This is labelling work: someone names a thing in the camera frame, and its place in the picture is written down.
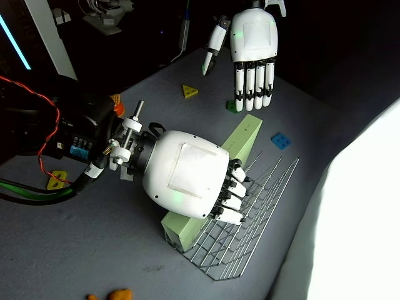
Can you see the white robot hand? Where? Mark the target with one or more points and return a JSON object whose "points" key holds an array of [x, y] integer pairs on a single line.
{"points": [[254, 34], [187, 168]]}

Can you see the grey table cloth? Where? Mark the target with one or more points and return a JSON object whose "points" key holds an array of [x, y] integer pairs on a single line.
{"points": [[78, 243]]}

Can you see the yellow rectangular block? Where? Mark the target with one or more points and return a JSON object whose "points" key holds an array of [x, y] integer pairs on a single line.
{"points": [[51, 185]]}

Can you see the white equipment stand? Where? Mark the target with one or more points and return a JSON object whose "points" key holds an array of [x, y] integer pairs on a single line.
{"points": [[104, 22]]}

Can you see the yellow triangle block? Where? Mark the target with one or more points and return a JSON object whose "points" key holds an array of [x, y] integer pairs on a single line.
{"points": [[187, 93]]}

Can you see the orange ribbed toy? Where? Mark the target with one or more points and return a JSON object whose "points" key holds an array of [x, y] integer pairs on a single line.
{"points": [[118, 107]]}

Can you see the blue square block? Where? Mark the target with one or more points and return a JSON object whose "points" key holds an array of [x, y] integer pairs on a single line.
{"points": [[281, 141]]}

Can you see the green block with holes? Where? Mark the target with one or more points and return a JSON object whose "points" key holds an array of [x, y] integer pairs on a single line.
{"points": [[230, 108]]}

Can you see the light green book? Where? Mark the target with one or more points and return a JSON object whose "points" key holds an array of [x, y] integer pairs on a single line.
{"points": [[247, 134]]}

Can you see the large orange toy piece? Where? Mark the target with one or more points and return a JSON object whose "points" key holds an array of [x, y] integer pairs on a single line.
{"points": [[120, 295]]}

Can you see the white frame post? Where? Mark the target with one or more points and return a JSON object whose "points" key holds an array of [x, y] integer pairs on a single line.
{"points": [[50, 34]]}

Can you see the small white bracket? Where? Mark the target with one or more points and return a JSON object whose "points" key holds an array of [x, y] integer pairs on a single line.
{"points": [[61, 15]]}

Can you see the small orange toy piece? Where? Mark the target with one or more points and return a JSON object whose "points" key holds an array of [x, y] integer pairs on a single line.
{"points": [[92, 297]]}

